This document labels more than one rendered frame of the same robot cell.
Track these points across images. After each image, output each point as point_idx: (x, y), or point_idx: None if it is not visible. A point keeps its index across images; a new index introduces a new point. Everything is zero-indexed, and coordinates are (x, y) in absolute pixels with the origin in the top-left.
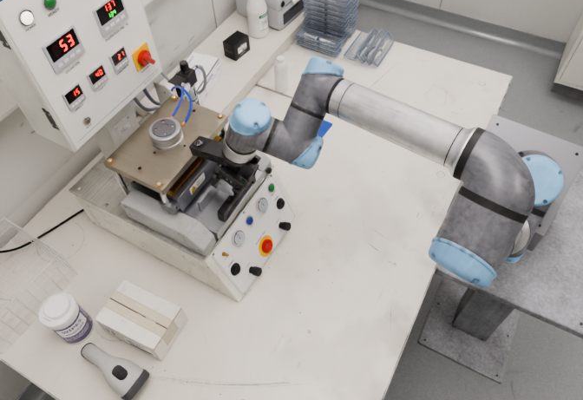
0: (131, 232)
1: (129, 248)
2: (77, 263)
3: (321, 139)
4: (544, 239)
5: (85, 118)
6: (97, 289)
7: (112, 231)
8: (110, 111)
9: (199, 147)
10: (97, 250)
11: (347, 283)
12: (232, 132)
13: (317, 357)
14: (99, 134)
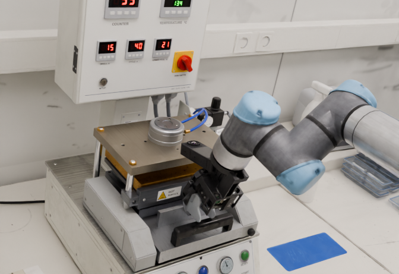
0: (75, 227)
1: (62, 254)
2: (4, 241)
3: (323, 165)
4: None
5: (103, 78)
6: (5, 272)
7: (57, 228)
8: (127, 90)
9: (190, 145)
10: (31, 240)
11: None
12: (231, 118)
13: None
14: (104, 118)
